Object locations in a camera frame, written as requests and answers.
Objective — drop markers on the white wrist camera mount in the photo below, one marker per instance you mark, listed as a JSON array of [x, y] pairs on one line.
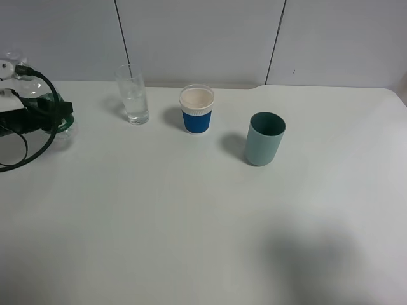
[[9, 98]]

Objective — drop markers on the teal green plastic cup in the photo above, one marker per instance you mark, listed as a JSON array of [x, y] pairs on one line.
[[265, 133]]

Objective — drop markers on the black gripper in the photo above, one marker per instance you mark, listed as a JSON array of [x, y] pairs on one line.
[[12, 122]]

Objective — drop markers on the blue and white paper cup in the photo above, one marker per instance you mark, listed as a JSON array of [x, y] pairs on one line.
[[196, 103]]

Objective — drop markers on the clear bottle with green label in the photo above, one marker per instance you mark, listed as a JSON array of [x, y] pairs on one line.
[[31, 107]]

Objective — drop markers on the tall clear drinking glass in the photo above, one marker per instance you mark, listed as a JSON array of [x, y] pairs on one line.
[[132, 89]]

